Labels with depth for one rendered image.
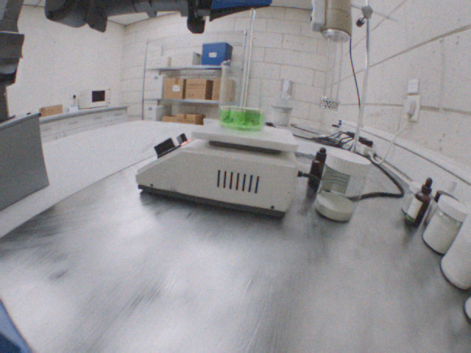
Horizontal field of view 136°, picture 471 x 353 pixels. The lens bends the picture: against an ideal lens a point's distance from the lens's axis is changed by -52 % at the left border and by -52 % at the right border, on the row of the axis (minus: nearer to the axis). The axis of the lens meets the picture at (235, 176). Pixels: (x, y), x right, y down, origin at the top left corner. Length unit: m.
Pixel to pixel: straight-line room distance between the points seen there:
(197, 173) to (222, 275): 0.12
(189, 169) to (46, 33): 3.23
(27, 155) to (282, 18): 2.89
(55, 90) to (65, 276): 3.15
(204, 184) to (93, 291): 0.16
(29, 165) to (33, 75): 2.84
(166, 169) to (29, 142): 0.23
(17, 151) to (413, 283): 0.50
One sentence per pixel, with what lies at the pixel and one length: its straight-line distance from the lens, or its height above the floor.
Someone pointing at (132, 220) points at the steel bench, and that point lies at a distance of 0.22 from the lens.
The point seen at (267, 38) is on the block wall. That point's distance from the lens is 2.83.
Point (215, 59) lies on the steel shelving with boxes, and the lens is 2.56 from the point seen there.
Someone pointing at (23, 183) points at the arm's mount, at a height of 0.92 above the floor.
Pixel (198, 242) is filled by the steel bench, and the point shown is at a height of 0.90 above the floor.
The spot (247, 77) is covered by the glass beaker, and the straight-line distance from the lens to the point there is 0.22.
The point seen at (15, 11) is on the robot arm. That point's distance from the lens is 0.43.
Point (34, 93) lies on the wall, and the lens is 3.15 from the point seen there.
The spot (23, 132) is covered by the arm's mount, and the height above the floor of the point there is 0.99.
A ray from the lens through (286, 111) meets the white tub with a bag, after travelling 1.22.
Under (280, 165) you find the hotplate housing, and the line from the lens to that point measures 0.20.
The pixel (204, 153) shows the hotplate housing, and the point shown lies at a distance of 0.21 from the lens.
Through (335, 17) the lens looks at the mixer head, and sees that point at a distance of 0.67.
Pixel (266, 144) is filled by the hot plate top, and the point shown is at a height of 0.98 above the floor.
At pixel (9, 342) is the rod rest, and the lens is 0.15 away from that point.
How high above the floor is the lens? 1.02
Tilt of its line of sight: 22 degrees down
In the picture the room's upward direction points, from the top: 6 degrees clockwise
